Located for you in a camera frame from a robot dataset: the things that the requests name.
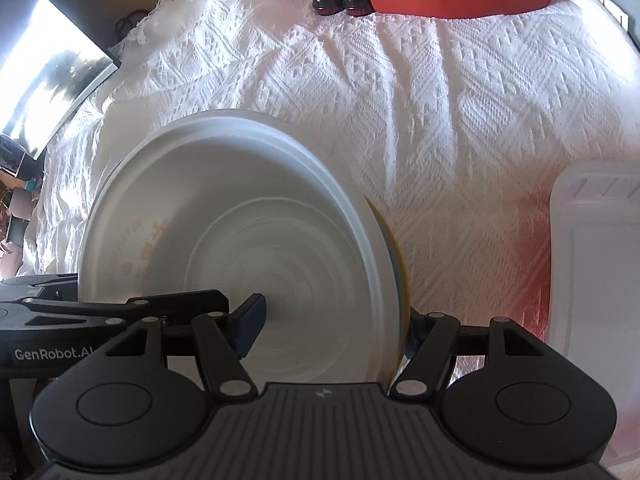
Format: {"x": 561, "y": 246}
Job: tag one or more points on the yellow rimmed dish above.
{"x": 395, "y": 260}

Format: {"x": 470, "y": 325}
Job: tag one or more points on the white woven tablecloth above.
{"x": 450, "y": 125}

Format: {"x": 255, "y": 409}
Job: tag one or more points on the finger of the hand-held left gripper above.
{"x": 40, "y": 285}
{"x": 165, "y": 304}

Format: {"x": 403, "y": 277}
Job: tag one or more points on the white plastic container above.
{"x": 600, "y": 260}

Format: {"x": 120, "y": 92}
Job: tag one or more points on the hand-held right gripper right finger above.
{"x": 435, "y": 340}

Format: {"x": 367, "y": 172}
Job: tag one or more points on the glossy dark screen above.
{"x": 50, "y": 70}

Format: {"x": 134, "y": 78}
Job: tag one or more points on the white bowl with red print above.
{"x": 225, "y": 200}

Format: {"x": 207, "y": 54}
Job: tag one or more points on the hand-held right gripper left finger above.
{"x": 250, "y": 321}

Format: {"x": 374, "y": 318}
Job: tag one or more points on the clutter of boxes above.
{"x": 17, "y": 210}

